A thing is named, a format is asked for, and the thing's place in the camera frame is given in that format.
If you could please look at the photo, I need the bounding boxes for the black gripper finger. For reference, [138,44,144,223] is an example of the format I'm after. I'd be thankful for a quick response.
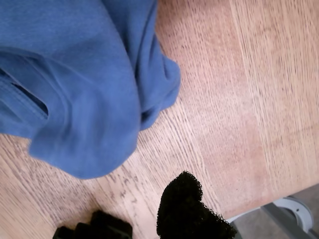
[156,171,237,239]
[53,210,133,239]

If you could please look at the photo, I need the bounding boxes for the blue printed T-shirt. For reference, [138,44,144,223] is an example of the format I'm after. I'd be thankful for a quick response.
[0,0,181,179]

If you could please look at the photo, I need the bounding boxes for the grey round chair base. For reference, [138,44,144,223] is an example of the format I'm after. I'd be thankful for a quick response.
[225,195,319,239]

